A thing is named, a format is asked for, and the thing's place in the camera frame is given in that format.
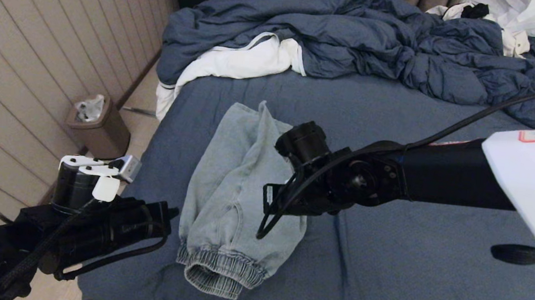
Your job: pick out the thin grey metal rod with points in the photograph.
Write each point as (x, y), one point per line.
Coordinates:
(139, 112)

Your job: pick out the crumpled dark blue duvet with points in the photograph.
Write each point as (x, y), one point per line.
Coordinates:
(359, 30)

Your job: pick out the small black garment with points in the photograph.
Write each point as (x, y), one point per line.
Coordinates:
(475, 10)

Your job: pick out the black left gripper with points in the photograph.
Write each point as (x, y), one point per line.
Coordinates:
(130, 225)

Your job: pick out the brown trash bin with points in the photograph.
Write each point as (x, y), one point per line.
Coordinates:
(104, 138)

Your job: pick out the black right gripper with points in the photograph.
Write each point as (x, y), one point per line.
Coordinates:
(312, 197)

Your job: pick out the blue bed sheet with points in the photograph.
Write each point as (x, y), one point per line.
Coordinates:
(407, 284)

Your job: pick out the white garment with dark trim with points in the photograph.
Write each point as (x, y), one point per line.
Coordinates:
(237, 62)

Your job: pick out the white plastic bin bag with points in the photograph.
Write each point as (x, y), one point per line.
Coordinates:
(89, 107)

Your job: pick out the light blue denim shorts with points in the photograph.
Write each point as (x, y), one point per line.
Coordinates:
(232, 201)

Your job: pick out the cream garment with buttons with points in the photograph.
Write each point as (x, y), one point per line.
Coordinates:
(517, 44)

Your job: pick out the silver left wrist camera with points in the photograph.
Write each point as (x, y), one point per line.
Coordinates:
(128, 169)

